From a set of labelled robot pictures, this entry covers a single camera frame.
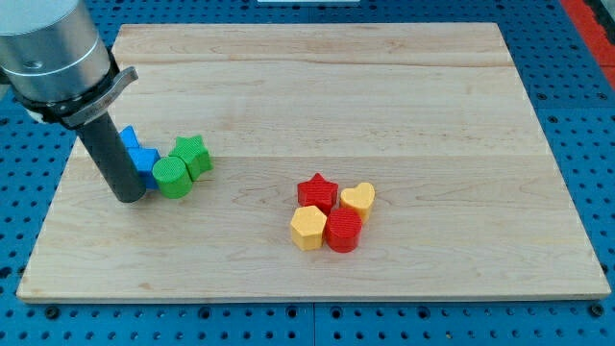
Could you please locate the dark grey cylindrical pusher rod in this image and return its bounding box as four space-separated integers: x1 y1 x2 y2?
76 112 146 203

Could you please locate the black clamp ring mount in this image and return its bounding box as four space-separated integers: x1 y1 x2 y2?
13 49 138 129

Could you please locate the blue triangle block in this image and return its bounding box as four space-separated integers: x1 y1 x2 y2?
119 125 141 149

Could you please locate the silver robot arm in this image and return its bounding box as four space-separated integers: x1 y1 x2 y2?
1 0 146 203

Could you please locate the green star block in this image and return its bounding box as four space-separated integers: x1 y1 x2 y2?
169 135 213 181

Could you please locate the red star block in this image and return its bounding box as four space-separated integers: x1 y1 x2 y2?
297 173 338 215

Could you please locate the blue cube block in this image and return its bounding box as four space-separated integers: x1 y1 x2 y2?
128 148 160 189

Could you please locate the green cylinder block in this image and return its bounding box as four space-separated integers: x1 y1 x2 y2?
152 157 193 199

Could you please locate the yellow hexagon block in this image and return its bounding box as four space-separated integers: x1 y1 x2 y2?
289 206 327 251

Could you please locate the red cylinder block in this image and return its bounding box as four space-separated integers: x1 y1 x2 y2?
325 208 362 253

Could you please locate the yellow heart block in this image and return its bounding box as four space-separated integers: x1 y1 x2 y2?
340 182 376 223

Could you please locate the light wooden board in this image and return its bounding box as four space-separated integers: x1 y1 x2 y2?
16 23 610 304

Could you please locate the red strip at corner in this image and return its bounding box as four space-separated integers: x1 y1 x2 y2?
560 0 614 87

